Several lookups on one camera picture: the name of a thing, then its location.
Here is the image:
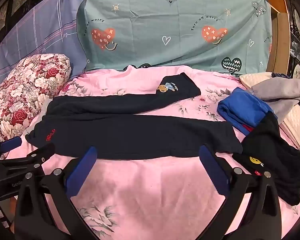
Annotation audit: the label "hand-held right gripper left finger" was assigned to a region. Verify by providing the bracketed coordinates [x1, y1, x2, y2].
[14, 146, 98, 240]

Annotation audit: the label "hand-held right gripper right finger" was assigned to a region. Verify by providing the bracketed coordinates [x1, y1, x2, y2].
[199, 144, 283, 240]

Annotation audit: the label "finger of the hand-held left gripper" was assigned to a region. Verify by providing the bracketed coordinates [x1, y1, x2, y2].
[0, 144, 56, 174]
[0, 136, 22, 162]

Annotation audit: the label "navy pants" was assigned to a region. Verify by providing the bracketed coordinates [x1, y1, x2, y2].
[25, 72, 243, 160]

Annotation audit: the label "red floral bolster pillow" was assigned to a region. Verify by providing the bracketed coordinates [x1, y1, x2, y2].
[0, 53, 72, 143]

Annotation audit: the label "black garment with smiley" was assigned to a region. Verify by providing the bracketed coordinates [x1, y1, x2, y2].
[232, 111, 300, 205]

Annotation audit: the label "folded blue garment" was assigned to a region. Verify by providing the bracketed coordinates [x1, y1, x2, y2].
[217, 87, 275, 135]

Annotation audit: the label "pink floral bedsheet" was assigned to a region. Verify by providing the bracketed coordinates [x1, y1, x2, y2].
[5, 65, 300, 240]

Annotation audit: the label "grey garment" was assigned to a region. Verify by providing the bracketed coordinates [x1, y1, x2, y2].
[251, 77, 300, 125]

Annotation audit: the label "framed round-motif picture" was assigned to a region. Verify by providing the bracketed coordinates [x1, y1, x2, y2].
[289, 1, 300, 39]
[291, 59, 300, 82]

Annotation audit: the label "teal heart-print sheet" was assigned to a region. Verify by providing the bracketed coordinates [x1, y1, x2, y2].
[76, 0, 273, 74]

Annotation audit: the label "wooden bed frame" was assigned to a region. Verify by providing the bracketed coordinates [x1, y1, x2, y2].
[250, 0, 290, 75]

